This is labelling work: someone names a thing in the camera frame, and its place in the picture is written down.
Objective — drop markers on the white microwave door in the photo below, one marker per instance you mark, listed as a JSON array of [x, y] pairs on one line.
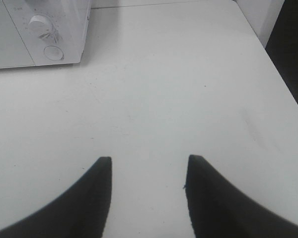
[[13, 52]]

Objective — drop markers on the round white door button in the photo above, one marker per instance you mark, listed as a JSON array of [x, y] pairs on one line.
[[53, 53]]

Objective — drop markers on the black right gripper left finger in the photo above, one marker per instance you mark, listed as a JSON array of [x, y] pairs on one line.
[[80, 212]]

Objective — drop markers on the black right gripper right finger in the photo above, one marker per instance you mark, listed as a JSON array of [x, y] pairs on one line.
[[218, 209]]

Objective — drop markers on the white microwave oven body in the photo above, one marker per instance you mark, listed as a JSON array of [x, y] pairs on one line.
[[70, 22]]

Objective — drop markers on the white microwave knob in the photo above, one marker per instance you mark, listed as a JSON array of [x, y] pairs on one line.
[[41, 26]]

